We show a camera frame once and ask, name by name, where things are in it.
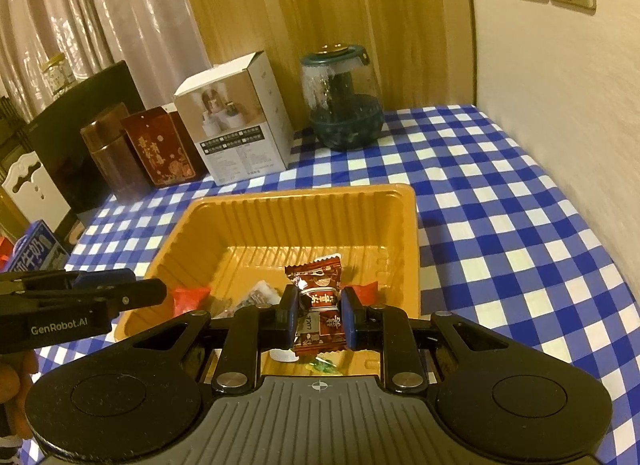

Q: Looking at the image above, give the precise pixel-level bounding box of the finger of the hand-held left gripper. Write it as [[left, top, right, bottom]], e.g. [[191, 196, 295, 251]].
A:
[[0, 278, 168, 320], [0, 268, 137, 296]]

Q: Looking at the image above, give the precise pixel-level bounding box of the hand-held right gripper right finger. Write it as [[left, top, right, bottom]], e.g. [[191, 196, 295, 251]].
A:
[[341, 286, 538, 394]]

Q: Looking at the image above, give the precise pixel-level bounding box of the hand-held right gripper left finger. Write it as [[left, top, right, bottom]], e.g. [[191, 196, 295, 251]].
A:
[[107, 285, 299, 396]]

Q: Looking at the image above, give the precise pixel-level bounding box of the red snack packet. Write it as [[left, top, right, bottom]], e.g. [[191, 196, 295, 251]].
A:
[[172, 286, 212, 317], [349, 282, 379, 305]]

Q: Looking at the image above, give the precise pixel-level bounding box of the dark red candy packet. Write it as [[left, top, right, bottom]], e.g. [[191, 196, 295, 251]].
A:
[[284, 254, 349, 360]]

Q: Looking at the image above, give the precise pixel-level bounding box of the green candy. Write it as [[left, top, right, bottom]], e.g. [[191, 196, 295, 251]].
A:
[[304, 356, 342, 377]]

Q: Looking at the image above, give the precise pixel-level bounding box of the orange plastic tray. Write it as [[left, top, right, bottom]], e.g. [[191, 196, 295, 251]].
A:
[[114, 183, 422, 380]]

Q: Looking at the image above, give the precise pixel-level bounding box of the person's left hand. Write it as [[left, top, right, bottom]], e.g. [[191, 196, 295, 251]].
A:
[[0, 351, 40, 441]]

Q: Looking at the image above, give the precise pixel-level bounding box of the grey snack packet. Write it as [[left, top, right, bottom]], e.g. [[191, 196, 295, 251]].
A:
[[234, 281, 282, 317]]

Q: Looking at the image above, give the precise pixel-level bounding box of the blue milk carton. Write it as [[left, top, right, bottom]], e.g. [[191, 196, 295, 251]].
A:
[[11, 220, 69, 274]]

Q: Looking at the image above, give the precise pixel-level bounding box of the white chair back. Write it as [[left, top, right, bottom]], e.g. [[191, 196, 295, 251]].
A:
[[0, 149, 72, 228]]

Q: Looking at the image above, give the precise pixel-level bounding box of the brown cylindrical tin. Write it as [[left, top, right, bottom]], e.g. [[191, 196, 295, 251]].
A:
[[80, 102, 152, 204]]

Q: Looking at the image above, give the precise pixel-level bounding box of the red patterned box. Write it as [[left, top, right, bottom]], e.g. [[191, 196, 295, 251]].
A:
[[121, 105, 209, 189]]

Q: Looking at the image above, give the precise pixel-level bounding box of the blue checked tablecloth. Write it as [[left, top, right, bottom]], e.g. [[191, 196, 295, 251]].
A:
[[35, 104, 640, 465]]

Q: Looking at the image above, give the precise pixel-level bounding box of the white printed carton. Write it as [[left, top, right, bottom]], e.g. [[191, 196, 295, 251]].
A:
[[173, 50, 296, 188]]

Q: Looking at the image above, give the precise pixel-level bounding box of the small glass jar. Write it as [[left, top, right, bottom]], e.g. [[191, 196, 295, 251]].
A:
[[41, 53, 77, 96]]

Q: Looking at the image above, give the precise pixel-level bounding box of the glass jar with green lid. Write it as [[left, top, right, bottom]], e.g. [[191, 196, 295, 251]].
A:
[[299, 43, 386, 152]]

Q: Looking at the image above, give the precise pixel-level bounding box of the sheer curtain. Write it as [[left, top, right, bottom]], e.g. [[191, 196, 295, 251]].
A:
[[0, 0, 213, 122]]

